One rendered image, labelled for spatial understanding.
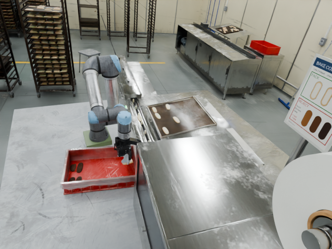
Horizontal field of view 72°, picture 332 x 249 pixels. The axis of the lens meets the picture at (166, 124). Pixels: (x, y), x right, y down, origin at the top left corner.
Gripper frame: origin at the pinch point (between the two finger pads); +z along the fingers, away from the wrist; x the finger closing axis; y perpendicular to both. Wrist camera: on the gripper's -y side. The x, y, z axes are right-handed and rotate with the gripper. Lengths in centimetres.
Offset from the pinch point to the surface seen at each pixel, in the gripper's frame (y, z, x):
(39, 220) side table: 54, 17, 5
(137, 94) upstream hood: -55, 8, -92
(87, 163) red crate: 18.7, 16.3, -25.6
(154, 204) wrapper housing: 15, -31, 55
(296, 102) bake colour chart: -92, -44, 42
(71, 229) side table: 41.1, 16.7, 19.1
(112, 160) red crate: 1.8, 16.4, -20.0
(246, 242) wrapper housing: -3, -32, 83
